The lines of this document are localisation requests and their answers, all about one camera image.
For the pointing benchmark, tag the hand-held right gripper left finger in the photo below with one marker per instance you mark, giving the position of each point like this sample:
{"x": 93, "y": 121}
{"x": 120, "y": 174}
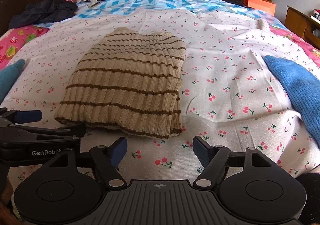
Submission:
{"x": 118, "y": 151}

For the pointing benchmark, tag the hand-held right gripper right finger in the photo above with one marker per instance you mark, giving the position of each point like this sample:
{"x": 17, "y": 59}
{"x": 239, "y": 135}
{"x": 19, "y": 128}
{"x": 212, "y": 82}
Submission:
{"x": 202, "y": 151}

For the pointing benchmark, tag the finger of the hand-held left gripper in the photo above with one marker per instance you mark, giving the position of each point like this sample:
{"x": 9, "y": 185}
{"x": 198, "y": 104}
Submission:
{"x": 37, "y": 131}
{"x": 27, "y": 116}

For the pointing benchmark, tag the beige brown striped sweater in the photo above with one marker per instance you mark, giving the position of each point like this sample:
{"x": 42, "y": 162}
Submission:
{"x": 125, "y": 82}

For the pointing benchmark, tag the teal knit garment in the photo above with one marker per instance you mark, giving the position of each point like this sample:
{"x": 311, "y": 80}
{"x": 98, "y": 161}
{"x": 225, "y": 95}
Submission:
{"x": 8, "y": 77}

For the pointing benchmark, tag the white cherry print bed sheet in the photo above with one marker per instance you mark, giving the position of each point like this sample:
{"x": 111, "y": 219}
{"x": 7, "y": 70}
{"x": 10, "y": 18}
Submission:
{"x": 225, "y": 90}

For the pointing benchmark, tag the pink fruit print pillow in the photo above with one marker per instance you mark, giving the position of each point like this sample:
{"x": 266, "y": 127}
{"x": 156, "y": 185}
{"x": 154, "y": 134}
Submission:
{"x": 15, "y": 40}

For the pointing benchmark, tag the dark navy jacket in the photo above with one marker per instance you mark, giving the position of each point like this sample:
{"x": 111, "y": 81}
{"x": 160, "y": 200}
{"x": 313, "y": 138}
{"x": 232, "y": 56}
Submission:
{"x": 45, "y": 12}

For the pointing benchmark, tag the blue knit garment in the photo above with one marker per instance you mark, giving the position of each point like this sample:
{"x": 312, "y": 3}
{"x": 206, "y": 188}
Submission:
{"x": 297, "y": 90}

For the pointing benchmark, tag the dark fuzzy cloth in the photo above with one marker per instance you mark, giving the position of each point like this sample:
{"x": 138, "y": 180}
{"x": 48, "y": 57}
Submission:
{"x": 311, "y": 197}

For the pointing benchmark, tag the black white patterned cloth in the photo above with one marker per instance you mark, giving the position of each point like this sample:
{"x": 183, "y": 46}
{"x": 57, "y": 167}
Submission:
{"x": 92, "y": 1}

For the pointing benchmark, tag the pink print bed cover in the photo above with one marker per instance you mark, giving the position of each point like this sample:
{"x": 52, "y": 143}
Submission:
{"x": 290, "y": 37}

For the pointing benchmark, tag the blue white patterned quilt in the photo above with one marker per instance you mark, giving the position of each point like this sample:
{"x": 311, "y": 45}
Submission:
{"x": 150, "y": 2}

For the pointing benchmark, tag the orange box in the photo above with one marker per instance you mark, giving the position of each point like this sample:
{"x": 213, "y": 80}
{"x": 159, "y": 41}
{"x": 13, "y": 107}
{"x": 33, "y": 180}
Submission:
{"x": 262, "y": 5}

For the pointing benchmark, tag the wooden bedside cabinet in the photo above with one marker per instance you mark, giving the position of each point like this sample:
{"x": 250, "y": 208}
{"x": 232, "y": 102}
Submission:
{"x": 296, "y": 20}

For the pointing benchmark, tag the red white toy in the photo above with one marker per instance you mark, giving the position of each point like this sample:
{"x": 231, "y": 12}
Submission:
{"x": 316, "y": 14}

